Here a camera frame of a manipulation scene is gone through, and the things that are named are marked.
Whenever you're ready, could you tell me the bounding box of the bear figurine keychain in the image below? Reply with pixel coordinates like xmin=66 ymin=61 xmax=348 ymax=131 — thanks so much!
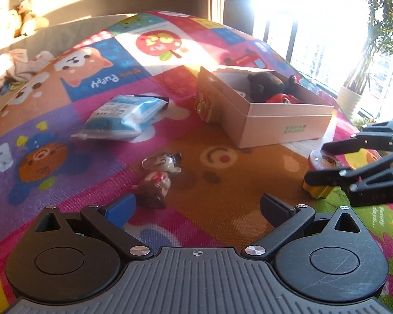
xmin=132 ymin=153 xmax=182 ymax=209

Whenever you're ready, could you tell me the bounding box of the pink lid yellow toy cup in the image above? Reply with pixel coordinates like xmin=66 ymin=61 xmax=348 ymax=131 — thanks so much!
xmin=302 ymin=149 xmax=344 ymax=199

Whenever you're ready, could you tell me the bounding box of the blue white wet wipes pack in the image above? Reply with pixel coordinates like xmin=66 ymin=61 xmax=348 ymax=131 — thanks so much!
xmin=72 ymin=95 xmax=169 ymax=140

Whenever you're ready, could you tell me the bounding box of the black plush bear toy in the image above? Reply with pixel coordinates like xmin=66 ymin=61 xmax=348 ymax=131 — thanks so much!
xmin=247 ymin=72 xmax=298 ymax=103

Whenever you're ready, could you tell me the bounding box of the colourful cartoon play mat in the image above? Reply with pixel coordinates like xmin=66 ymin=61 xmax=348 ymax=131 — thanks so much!
xmin=0 ymin=11 xmax=393 ymax=313

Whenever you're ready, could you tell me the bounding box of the red round toy figure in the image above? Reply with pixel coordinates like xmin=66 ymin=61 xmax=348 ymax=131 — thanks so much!
xmin=266 ymin=94 xmax=299 ymax=104

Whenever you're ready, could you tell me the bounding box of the pink cardboard box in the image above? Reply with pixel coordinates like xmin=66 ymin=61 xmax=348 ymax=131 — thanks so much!
xmin=195 ymin=65 xmax=334 ymax=148

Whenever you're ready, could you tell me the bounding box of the white potted plant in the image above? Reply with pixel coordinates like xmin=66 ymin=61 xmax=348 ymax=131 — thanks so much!
xmin=336 ymin=0 xmax=393 ymax=120

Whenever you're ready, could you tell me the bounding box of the crumpled clothes pile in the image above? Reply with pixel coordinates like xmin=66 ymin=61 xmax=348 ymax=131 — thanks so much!
xmin=0 ymin=49 xmax=55 ymax=92

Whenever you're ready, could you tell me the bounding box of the grey sofa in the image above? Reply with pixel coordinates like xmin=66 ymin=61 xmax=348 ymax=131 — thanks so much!
xmin=0 ymin=14 xmax=132 ymax=110

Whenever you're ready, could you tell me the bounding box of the yellow teddy bear plush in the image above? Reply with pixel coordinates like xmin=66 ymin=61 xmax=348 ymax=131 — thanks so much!
xmin=16 ymin=0 xmax=50 ymax=36

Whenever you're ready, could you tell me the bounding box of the white plush toy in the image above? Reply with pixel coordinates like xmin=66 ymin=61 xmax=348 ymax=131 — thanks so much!
xmin=0 ymin=9 xmax=22 ymax=47

